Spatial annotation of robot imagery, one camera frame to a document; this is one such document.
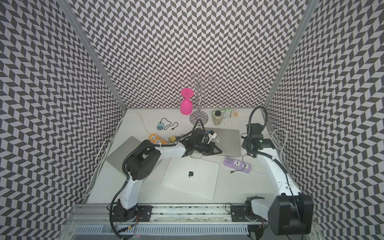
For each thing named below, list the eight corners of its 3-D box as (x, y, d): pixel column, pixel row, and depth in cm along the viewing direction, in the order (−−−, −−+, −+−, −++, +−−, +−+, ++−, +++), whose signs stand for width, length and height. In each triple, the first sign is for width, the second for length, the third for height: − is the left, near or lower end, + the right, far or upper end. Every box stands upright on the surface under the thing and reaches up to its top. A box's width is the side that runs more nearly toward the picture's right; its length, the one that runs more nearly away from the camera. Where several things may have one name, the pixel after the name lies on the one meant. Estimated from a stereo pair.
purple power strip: (222, 166, 91) (222, 164, 88) (223, 158, 95) (224, 155, 91) (249, 174, 88) (251, 172, 85) (250, 165, 91) (251, 163, 88)
